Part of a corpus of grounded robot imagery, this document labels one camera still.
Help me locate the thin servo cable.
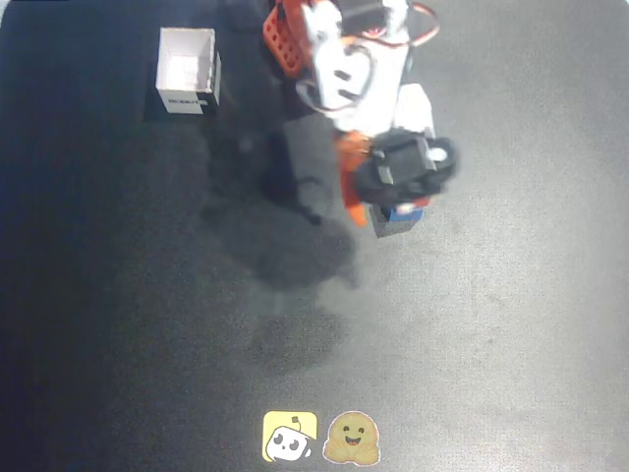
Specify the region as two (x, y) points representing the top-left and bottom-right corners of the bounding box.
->
(294, 43), (377, 115)
(368, 2), (441, 50)

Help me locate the blue cube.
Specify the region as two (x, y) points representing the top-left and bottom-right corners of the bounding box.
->
(372, 204), (425, 239)

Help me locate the yellow robot sticker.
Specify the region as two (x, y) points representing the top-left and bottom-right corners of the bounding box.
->
(261, 410), (318, 463)

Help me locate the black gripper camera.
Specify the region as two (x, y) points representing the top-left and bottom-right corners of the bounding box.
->
(353, 126), (461, 208)

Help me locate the black table mat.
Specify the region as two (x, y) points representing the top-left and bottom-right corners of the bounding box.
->
(0, 0), (629, 472)

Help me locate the white open cardboard box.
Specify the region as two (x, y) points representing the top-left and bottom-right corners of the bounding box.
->
(155, 27), (222, 116)

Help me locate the hugging face emoji sticker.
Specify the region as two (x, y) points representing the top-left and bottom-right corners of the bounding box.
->
(321, 410), (382, 466)

